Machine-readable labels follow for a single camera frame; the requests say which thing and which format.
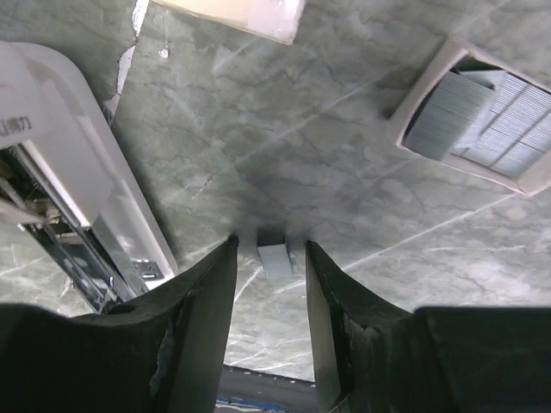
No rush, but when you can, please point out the white stapler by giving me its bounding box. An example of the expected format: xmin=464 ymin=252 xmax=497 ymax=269
xmin=1 ymin=42 xmax=177 ymax=312

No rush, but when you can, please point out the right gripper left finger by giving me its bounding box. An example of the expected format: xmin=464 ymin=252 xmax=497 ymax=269
xmin=1 ymin=236 xmax=238 ymax=412

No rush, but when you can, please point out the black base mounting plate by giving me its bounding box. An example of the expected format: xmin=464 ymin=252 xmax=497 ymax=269
xmin=214 ymin=365 xmax=318 ymax=413

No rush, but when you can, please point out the small staple box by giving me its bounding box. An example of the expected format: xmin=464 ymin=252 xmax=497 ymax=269
xmin=157 ymin=0 xmax=306 ymax=45

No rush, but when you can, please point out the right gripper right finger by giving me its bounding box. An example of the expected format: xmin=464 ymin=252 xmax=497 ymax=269
xmin=306 ymin=241 xmax=550 ymax=412

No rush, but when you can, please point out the grey staple strip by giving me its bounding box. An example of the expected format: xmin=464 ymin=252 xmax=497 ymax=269
xmin=257 ymin=231 xmax=294 ymax=280

